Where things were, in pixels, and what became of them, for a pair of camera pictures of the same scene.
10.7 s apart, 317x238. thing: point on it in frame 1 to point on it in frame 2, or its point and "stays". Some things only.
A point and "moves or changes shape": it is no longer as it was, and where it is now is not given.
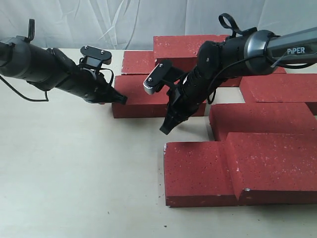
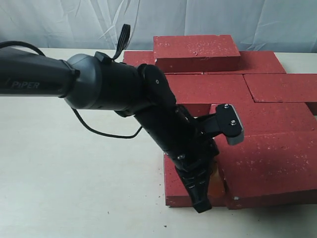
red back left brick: [141, 62] stays
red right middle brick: [281, 88] stays
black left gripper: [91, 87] to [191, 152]
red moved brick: [271, 168] moves or changes shape
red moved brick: [140, 103] moves or changes shape
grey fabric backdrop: [131, 25] stays
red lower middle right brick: [294, 118] stays
